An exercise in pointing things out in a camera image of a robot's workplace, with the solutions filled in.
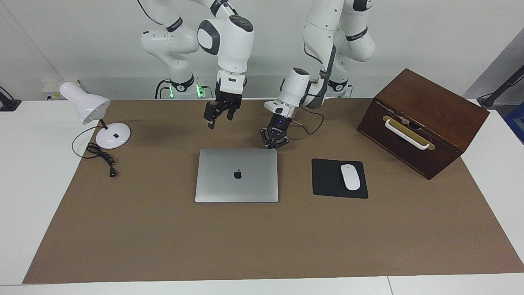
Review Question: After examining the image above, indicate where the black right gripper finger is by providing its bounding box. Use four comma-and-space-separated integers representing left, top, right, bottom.
204, 102, 221, 130
226, 100, 242, 121

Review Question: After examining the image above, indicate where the silver laptop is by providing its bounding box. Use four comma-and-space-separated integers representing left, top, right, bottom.
195, 148, 279, 204

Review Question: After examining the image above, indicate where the black mouse pad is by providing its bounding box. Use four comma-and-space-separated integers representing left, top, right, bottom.
312, 159, 369, 200

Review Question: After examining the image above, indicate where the white computer mouse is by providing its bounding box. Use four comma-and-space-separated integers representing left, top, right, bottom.
341, 164, 361, 191

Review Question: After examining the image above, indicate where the brown table mat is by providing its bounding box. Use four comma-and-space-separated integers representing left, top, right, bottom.
23, 98, 524, 284

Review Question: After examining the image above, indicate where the white desk lamp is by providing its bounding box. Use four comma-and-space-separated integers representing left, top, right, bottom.
59, 81, 132, 150

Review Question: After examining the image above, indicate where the dark brown wooden box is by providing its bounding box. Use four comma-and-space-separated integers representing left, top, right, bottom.
357, 68, 490, 181

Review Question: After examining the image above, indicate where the black stand foot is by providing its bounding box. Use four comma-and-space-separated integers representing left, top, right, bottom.
0, 86, 22, 112

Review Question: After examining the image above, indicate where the black tripod leg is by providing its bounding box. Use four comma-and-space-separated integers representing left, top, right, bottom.
477, 65, 524, 109

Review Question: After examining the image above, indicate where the blue crate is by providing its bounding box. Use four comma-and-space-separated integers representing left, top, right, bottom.
504, 102, 524, 145

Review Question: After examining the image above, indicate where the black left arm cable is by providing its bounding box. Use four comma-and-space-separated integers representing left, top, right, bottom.
293, 41, 325, 136

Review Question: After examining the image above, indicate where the black base cable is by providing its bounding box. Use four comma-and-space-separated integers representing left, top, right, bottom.
154, 79, 213, 100

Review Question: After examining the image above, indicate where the black lamp power cable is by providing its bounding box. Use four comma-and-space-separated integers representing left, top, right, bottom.
72, 125, 119, 179

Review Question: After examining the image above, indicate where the white box handle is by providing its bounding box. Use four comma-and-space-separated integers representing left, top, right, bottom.
384, 119, 431, 150

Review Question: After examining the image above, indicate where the brass handle plate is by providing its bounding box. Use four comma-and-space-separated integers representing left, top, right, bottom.
383, 115, 436, 151

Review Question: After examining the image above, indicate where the white wall socket strip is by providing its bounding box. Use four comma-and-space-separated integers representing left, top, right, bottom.
42, 79, 82, 101

